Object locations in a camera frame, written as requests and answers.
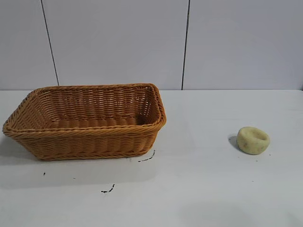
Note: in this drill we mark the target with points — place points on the pale yellow egg yolk pastry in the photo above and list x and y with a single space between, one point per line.
252 142

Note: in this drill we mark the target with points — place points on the brown woven wicker basket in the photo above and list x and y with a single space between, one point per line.
94 142

